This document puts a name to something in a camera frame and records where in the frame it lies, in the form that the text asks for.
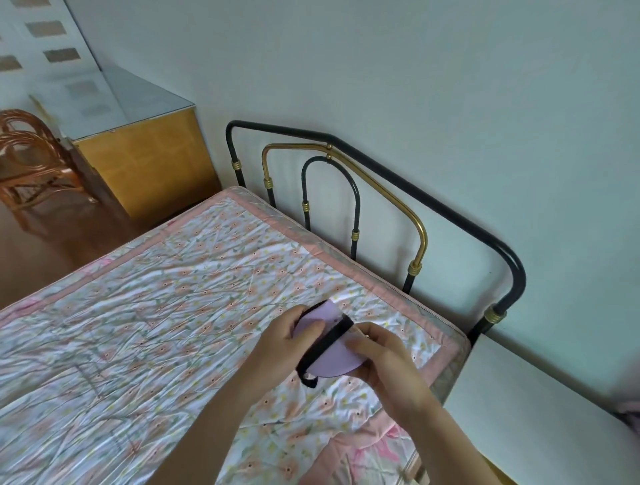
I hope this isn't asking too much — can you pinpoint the person's left hand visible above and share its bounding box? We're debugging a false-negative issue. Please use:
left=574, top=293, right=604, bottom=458
left=244, top=305, right=326, bottom=396

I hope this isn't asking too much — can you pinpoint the purple sleep mask black strap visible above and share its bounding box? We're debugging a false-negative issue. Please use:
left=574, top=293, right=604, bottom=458
left=291, top=300, right=375, bottom=389

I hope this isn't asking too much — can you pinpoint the white bedside table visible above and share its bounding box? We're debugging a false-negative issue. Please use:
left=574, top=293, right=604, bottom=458
left=442, top=332, right=640, bottom=485

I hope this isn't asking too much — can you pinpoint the person's left forearm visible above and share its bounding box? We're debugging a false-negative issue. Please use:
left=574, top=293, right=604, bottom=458
left=194, top=372, right=293, bottom=485

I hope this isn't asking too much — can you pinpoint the black and gold metal headboard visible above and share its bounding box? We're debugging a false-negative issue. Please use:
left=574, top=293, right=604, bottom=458
left=225, top=120, right=527, bottom=346

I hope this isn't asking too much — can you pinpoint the yellow cabinet with glass top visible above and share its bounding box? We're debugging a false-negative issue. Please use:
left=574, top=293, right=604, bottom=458
left=50, top=64, right=224, bottom=222

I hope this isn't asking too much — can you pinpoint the pink floral folded blanket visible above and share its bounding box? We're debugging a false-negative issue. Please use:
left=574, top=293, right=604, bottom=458
left=220, top=387, right=437, bottom=485

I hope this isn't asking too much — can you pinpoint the person's right hand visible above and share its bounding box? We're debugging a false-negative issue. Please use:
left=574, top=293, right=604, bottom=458
left=348, top=322, right=437, bottom=416

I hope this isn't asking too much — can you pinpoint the brown rattan chair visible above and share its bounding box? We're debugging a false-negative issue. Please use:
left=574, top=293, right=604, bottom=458
left=0, top=109, right=99, bottom=232

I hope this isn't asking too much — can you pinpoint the person's right forearm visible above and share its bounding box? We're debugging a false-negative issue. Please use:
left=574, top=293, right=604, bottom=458
left=400, top=395, right=507, bottom=485

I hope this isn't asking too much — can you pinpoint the floral quilted bed cover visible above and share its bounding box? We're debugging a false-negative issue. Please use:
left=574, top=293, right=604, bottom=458
left=0, top=186, right=472, bottom=485

